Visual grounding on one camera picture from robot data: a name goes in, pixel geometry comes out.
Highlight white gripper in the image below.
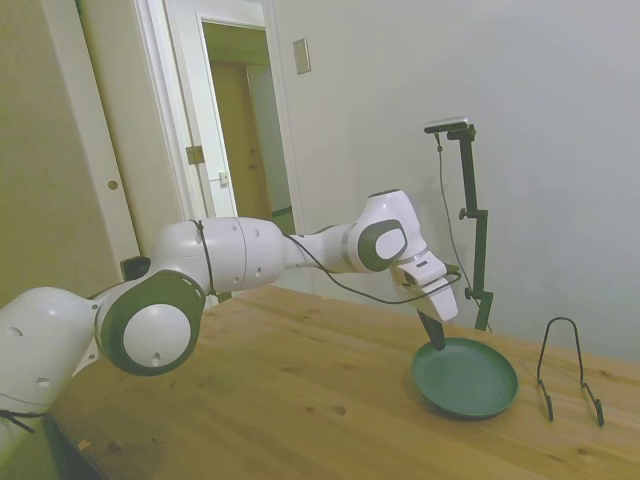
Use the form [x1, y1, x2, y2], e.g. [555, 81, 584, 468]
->
[398, 276, 460, 352]

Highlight green plate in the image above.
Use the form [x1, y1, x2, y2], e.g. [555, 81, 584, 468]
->
[410, 337, 520, 421]

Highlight wooden hallway door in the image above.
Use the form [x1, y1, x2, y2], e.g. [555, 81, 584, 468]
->
[209, 62, 275, 224]

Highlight small black box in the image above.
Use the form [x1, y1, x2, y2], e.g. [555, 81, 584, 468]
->
[121, 255, 152, 282]

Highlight white open door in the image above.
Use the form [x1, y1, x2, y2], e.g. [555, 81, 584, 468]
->
[162, 0, 241, 224]

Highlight white closet door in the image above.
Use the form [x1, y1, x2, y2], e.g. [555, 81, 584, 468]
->
[42, 0, 151, 259]

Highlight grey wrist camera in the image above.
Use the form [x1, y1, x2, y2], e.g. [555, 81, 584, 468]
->
[396, 253, 449, 289]

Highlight black wire plate stand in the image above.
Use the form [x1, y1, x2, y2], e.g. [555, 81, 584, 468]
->
[535, 315, 606, 427]

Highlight black camera stand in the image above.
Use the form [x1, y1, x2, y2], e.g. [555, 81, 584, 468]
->
[446, 125, 496, 331]

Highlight grey exterior camera cable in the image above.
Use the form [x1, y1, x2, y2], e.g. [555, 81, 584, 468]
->
[433, 132, 476, 291]

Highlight grey exterior camera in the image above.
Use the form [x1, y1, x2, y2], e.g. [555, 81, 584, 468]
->
[423, 115, 472, 135]

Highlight white door frame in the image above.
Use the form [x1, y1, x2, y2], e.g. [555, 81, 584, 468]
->
[134, 0, 314, 294]

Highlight beige wall switch plate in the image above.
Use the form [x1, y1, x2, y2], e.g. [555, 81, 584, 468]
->
[292, 37, 312, 76]

